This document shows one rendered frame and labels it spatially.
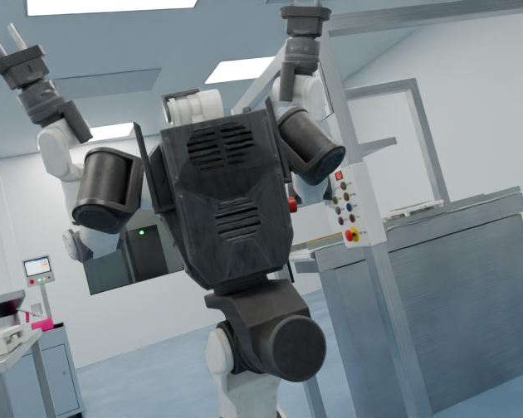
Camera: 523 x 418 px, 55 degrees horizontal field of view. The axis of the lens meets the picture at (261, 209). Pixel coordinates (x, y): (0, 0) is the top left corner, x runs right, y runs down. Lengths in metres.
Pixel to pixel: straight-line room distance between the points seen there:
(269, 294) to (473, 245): 2.07
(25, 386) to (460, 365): 3.21
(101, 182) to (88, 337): 6.29
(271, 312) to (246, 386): 0.27
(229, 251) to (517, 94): 4.77
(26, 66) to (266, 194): 0.62
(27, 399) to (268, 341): 3.79
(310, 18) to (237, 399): 0.91
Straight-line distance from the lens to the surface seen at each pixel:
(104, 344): 7.30
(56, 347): 4.52
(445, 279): 2.81
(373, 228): 1.61
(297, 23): 1.34
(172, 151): 0.90
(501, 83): 5.61
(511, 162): 5.63
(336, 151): 1.08
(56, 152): 1.22
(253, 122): 0.93
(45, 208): 7.31
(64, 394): 4.57
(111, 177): 1.04
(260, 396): 1.21
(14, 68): 1.24
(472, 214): 2.90
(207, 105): 1.11
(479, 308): 2.94
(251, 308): 0.95
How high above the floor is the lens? 1.07
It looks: 3 degrees up
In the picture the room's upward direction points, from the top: 15 degrees counter-clockwise
